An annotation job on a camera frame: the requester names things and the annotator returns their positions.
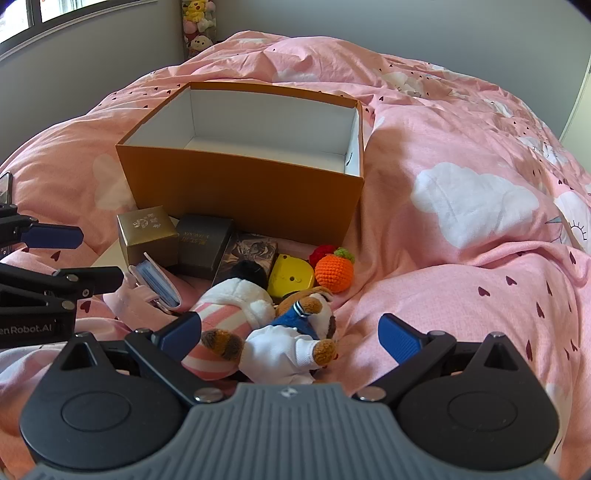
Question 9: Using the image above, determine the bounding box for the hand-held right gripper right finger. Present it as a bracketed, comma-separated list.
[355, 313, 530, 402]

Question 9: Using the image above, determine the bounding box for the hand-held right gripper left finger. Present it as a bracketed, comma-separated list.
[58, 312, 227, 408]

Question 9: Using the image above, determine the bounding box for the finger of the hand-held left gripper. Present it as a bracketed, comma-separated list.
[0, 204, 85, 251]
[0, 264, 126, 319]

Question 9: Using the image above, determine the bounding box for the white printed card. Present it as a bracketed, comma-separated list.
[91, 240, 126, 269]

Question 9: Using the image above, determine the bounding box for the small pink backpack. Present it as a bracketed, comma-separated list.
[102, 272, 185, 320]

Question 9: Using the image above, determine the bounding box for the small black box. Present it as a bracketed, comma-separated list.
[174, 213, 234, 280]

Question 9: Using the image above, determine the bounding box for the small gold box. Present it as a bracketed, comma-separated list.
[116, 206, 180, 268]

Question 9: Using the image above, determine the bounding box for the brown patterned card box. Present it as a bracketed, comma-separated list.
[211, 232, 280, 289]

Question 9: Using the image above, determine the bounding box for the orange cardboard box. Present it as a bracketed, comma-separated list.
[115, 82, 366, 268]

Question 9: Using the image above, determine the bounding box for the blue face mask pack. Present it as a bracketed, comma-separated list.
[129, 251, 182, 311]

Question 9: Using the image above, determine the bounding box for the pink striped white plush doll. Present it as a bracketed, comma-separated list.
[181, 261, 276, 381]

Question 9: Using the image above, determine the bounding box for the orange crochet fruit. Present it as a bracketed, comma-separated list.
[315, 247, 356, 294]

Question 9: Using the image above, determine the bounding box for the brown plush in white clothes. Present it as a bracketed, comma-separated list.
[200, 286, 341, 386]

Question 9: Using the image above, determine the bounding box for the red crochet fruit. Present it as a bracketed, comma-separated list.
[308, 244, 338, 267]

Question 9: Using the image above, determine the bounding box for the yellow plastic toy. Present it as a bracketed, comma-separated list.
[267, 253, 317, 299]

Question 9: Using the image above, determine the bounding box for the pink cloud print blanket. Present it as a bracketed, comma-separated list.
[0, 30, 591, 480]

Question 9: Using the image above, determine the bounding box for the window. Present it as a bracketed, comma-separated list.
[0, 0, 155, 47]

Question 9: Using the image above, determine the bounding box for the pink plush toy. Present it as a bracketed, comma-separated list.
[184, 18, 219, 44]

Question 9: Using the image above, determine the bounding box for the yellow plush toy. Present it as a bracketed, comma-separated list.
[182, 0, 208, 23]

